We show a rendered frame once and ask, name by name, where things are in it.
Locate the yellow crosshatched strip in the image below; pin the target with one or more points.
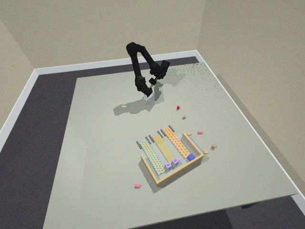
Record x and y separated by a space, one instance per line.
158 139

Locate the orange polka-dotted strip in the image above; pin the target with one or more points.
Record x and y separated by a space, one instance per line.
169 133

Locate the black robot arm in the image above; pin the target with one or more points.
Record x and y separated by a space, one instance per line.
140 82

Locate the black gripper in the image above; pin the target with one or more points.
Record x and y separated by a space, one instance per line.
153 81

